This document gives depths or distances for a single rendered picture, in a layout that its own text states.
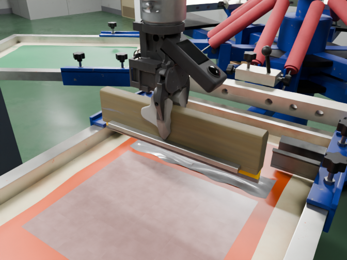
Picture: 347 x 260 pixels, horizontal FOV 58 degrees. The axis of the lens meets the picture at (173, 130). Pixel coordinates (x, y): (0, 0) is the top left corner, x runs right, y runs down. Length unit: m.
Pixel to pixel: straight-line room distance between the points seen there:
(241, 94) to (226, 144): 0.43
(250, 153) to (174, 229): 0.20
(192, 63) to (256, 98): 0.46
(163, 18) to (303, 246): 0.42
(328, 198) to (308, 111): 0.33
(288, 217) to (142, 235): 0.28
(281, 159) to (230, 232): 0.21
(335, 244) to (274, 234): 1.42
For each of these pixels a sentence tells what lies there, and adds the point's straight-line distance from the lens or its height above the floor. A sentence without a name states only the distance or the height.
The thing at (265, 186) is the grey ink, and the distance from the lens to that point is 0.70.
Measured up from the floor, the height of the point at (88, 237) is 0.95.
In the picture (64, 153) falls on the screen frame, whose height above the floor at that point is 0.98.
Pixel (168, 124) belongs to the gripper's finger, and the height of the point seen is 1.12.
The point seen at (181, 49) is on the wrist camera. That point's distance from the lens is 0.52.
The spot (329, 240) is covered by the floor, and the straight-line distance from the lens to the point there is 2.03.
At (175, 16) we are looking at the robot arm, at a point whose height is 1.30.
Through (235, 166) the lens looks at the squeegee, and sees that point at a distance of 0.54.
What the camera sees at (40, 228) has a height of 0.96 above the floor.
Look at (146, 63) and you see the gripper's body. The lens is 0.54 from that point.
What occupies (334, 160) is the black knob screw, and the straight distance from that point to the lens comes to 0.65.
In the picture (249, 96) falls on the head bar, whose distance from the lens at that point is 0.95.
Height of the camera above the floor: 1.40
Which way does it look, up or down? 30 degrees down
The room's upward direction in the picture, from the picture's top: straight up
